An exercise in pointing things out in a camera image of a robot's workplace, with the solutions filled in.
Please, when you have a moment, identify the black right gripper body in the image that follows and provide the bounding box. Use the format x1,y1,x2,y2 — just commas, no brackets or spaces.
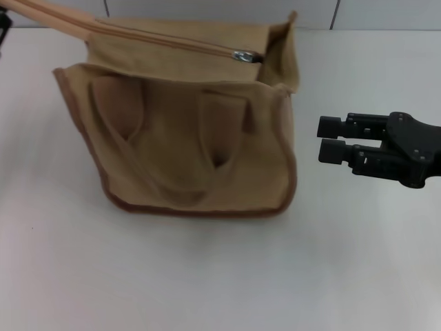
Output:
380,110,441,190

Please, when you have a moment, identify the silver metal zipper pull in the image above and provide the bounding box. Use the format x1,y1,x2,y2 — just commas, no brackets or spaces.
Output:
233,50,263,65

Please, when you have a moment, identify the khaki canvas food bag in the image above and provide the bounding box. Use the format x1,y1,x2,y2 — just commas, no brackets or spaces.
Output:
4,0,301,219

